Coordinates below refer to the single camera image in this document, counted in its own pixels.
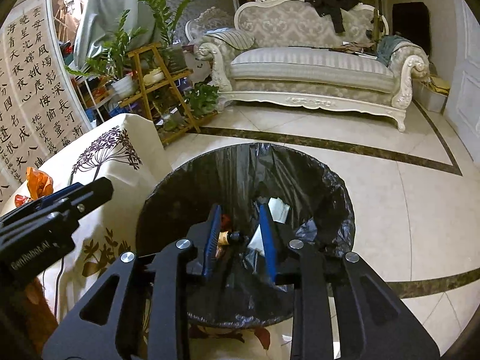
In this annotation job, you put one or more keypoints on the orange plastic bag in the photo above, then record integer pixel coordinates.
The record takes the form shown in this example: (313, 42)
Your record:
(39, 184)

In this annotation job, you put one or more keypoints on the ornate white grey sofa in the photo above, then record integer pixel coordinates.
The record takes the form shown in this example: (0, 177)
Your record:
(299, 61)

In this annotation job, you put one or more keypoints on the red plastic bag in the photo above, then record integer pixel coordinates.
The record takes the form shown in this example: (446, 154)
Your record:
(21, 200)

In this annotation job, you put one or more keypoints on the black bag lined trash bin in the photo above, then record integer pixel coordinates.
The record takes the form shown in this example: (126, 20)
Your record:
(240, 178)

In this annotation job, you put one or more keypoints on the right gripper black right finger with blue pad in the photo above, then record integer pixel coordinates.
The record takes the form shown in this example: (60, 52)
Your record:
(372, 322)

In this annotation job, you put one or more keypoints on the grey striped cushion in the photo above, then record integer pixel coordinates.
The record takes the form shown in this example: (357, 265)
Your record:
(236, 38)

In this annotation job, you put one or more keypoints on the calligraphy folding screen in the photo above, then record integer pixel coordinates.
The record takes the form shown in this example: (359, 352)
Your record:
(39, 113)

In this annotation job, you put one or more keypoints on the grey storage box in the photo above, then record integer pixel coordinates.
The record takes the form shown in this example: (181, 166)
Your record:
(432, 93)

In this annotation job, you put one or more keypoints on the teal cloth on armrest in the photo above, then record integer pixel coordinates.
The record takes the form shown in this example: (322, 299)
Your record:
(387, 46)

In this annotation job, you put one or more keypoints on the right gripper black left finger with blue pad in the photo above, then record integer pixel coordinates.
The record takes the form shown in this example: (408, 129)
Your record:
(108, 320)

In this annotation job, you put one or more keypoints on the grey hanging curtain cloth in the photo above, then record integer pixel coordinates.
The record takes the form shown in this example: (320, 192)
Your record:
(101, 18)

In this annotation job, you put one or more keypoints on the wooden plant stand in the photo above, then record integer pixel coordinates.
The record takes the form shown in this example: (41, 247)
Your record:
(158, 97)

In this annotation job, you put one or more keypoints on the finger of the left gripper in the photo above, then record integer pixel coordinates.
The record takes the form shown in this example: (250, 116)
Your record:
(77, 200)

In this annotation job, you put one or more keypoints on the tall green potted plant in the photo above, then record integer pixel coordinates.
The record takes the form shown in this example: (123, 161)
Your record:
(165, 23)

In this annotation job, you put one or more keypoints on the small green floor plant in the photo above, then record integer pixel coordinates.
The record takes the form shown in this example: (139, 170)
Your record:
(202, 98)

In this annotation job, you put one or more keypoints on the floral cream tablecloth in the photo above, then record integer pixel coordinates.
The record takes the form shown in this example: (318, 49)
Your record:
(107, 321)

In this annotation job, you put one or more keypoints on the potted plant white pot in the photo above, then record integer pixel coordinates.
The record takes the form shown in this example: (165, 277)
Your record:
(110, 62)

